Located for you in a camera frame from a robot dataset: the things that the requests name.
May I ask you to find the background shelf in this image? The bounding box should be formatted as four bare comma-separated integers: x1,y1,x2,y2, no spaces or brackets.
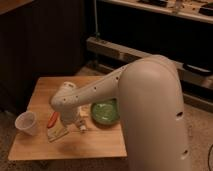
101,0,213,24

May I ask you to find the orange carrot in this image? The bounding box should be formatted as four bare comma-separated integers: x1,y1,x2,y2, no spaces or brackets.
47,112,59,128

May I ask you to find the clear plastic cup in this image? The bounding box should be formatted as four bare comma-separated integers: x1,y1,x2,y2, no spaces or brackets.
15,111,38,136

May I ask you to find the wooden table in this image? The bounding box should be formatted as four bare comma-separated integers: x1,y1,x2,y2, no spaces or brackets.
8,76,127,160

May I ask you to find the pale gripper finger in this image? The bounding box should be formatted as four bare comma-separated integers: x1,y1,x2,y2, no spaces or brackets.
80,105,90,117

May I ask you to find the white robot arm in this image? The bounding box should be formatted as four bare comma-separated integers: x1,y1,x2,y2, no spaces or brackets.
50,55,191,171

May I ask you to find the white bottle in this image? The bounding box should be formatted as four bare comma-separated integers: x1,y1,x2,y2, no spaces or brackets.
75,116,87,132

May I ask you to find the green bowl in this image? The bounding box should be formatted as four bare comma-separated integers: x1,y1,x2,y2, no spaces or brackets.
90,99,120,125

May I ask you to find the grey metal beam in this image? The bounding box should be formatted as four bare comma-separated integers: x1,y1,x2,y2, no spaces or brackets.
86,37,213,90

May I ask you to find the beige sponge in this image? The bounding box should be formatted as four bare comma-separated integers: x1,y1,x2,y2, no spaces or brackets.
47,125,69,142

